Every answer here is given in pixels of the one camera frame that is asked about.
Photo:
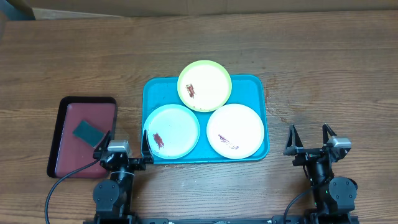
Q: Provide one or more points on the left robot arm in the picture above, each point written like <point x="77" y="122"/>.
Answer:
<point x="113" y="196"/>

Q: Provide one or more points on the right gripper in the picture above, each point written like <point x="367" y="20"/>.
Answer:
<point x="295" y="147"/>

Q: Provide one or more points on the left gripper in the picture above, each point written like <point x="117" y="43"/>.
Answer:
<point x="138" y="164"/>

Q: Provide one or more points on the yellow-green plate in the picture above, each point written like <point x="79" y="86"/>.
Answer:
<point x="204" y="85"/>

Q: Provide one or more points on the green scrubbing sponge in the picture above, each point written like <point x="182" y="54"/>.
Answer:
<point x="88" y="134"/>

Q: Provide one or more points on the light blue plate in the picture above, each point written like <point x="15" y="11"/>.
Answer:
<point x="171" y="131"/>

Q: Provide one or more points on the white plate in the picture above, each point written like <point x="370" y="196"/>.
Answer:
<point x="235" y="131"/>

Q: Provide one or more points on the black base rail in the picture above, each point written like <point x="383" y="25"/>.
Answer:
<point x="278" y="219"/>

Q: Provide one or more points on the black tray with red water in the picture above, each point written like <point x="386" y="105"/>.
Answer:
<point x="67" y="152"/>

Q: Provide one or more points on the blue plastic tray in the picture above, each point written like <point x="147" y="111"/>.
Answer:
<point x="246" y="90"/>

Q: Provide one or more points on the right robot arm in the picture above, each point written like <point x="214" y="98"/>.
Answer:
<point x="333" y="196"/>

